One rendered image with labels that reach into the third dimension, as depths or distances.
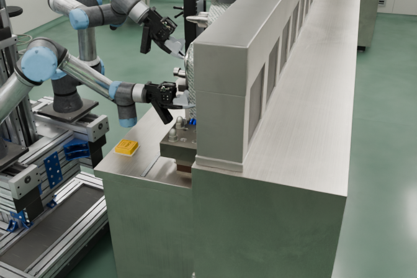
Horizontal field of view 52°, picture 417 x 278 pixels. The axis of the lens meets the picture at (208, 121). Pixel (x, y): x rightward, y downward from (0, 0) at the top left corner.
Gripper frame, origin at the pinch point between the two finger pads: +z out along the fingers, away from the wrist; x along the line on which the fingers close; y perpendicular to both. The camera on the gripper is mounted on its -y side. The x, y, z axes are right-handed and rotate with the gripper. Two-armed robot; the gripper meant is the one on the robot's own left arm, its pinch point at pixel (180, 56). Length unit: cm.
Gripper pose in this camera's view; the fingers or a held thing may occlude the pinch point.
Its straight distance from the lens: 165.0
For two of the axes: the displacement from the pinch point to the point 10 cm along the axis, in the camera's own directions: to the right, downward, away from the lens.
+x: 3.0, -4.7, 8.3
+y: 6.0, -5.8, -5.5
